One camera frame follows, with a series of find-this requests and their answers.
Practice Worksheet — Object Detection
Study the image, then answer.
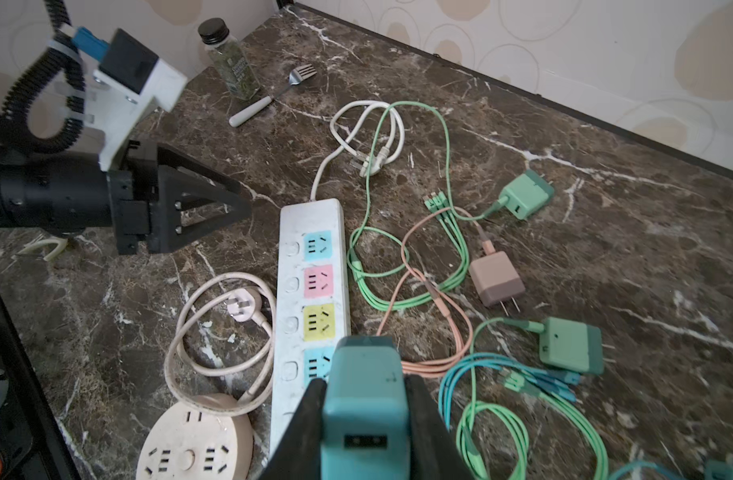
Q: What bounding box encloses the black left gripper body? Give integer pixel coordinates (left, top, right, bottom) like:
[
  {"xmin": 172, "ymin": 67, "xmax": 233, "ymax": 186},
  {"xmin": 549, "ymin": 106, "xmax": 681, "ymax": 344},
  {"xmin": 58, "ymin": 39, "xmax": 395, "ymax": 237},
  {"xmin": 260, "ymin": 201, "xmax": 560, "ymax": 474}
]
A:
[{"xmin": 106, "ymin": 140, "xmax": 162, "ymax": 255}]

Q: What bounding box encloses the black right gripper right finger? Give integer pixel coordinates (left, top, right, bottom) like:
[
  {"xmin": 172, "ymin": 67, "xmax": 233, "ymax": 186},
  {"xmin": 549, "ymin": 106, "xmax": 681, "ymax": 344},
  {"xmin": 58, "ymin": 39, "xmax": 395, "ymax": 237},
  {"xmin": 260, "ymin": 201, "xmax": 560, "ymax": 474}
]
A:
[{"xmin": 405, "ymin": 375, "xmax": 473, "ymax": 480}]

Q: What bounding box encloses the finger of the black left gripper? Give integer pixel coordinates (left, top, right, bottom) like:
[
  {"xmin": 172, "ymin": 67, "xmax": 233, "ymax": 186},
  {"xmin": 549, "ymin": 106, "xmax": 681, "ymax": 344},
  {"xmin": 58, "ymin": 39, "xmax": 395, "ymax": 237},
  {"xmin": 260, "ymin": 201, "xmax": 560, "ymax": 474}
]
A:
[{"xmin": 146, "ymin": 165, "xmax": 252, "ymax": 254}]

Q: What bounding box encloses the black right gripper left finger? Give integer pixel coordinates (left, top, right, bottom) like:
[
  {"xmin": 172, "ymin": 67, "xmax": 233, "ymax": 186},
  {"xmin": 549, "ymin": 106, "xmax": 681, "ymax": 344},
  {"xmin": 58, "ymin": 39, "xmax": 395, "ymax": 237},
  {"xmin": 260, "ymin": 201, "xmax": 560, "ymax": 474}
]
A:
[{"xmin": 258, "ymin": 379, "xmax": 328, "ymax": 480}]

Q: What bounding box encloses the teal charger plug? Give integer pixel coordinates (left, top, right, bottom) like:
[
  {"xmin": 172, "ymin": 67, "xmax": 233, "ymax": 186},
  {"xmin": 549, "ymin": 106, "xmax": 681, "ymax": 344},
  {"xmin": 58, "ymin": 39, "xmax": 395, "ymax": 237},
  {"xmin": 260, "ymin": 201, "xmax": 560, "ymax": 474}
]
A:
[{"xmin": 320, "ymin": 336, "xmax": 411, "ymax": 479}]

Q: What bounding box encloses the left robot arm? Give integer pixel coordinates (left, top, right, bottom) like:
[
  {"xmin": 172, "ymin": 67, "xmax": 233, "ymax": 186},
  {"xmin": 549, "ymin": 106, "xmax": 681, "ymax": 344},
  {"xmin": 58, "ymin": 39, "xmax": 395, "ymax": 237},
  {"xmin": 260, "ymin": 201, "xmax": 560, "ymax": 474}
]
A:
[{"xmin": 0, "ymin": 1, "xmax": 250, "ymax": 255}]

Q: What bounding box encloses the pink charger plug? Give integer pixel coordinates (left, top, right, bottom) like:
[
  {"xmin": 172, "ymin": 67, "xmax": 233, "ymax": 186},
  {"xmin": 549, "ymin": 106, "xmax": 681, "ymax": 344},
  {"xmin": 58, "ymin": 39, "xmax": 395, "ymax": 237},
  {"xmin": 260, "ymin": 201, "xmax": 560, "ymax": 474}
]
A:
[{"xmin": 469, "ymin": 240, "xmax": 526, "ymax": 312}]

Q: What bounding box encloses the round pink power socket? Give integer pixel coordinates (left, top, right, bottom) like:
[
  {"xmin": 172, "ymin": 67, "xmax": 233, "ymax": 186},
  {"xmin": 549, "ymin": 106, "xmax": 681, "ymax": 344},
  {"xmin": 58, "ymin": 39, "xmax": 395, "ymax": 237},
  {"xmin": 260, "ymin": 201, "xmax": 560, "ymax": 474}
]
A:
[{"xmin": 136, "ymin": 402, "xmax": 254, "ymax": 480}]

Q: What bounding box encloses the white colourful power strip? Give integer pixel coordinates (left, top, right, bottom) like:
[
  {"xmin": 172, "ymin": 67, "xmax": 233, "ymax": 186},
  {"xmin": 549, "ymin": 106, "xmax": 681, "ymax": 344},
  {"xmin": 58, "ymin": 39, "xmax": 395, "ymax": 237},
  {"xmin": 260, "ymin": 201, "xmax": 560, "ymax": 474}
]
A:
[{"xmin": 270, "ymin": 199, "xmax": 350, "ymax": 452}]

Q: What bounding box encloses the glass spice jar black lid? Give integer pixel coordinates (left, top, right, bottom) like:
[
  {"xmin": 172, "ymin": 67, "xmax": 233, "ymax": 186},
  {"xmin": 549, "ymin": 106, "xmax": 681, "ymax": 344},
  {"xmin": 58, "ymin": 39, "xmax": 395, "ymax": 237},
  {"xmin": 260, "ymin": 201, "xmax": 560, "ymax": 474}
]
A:
[{"xmin": 198, "ymin": 18, "xmax": 260, "ymax": 101}]

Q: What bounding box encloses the green charger near teal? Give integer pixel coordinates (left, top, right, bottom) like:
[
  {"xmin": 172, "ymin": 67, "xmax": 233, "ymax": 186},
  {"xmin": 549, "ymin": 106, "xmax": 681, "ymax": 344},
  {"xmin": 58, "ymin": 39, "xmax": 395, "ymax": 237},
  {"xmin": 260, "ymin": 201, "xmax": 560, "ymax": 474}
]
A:
[{"xmin": 504, "ymin": 317, "xmax": 605, "ymax": 375}]

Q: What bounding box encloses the green charger far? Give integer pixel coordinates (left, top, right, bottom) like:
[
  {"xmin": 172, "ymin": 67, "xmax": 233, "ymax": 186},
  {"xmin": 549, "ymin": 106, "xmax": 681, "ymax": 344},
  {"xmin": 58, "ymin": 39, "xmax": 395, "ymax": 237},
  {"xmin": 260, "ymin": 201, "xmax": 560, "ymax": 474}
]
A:
[{"xmin": 484, "ymin": 170, "xmax": 555, "ymax": 220}]

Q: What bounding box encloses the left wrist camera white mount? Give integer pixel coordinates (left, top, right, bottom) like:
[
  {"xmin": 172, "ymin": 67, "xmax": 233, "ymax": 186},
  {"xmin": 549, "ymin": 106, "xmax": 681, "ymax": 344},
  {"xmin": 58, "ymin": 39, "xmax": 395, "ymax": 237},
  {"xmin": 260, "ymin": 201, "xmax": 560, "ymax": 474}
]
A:
[{"xmin": 56, "ymin": 24, "xmax": 188, "ymax": 172}]

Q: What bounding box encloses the pink charging cable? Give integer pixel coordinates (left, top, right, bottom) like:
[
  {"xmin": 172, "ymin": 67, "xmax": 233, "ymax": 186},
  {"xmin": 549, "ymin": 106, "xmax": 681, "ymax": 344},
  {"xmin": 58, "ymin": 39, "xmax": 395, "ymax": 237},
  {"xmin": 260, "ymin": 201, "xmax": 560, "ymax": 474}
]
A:
[{"xmin": 377, "ymin": 206, "xmax": 494, "ymax": 379}]

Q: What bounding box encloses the pink round socket cord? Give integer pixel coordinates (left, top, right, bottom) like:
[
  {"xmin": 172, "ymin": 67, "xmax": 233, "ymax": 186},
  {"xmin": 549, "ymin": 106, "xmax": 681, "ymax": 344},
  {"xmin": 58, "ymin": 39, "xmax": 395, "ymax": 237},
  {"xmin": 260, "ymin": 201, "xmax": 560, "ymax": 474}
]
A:
[{"xmin": 163, "ymin": 271, "xmax": 278, "ymax": 418}]

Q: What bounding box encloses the teal charging cable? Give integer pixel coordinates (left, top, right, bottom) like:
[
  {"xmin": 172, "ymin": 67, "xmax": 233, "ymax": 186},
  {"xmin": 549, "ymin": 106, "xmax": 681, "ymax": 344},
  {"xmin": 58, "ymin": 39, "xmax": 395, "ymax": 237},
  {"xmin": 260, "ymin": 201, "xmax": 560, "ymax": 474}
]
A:
[{"xmin": 437, "ymin": 352, "xmax": 584, "ymax": 480}]

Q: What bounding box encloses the green cable far loop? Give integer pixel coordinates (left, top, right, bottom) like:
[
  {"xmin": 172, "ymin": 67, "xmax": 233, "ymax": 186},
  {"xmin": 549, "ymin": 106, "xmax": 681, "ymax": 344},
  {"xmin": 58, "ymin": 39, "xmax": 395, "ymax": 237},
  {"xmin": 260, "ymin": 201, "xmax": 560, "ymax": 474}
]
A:
[{"xmin": 346, "ymin": 100, "xmax": 471, "ymax": 313}]

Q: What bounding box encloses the white power strip cord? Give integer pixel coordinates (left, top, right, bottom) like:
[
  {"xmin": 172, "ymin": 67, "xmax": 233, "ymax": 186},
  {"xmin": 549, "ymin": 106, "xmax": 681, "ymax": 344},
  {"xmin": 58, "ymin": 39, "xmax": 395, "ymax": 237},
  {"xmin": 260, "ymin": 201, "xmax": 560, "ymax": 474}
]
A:
[{"xmin": 308, "ymin": 99, "xmax": 407, "ymax": 202}]

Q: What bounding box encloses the teal handled tool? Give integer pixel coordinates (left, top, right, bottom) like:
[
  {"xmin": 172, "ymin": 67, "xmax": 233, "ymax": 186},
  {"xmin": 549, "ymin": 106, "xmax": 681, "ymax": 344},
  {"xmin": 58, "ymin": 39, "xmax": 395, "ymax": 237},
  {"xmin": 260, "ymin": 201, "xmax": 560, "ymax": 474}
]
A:
[{"xmin": 609, "ymin": 460, "xmax": 733, "ymax": 480}]

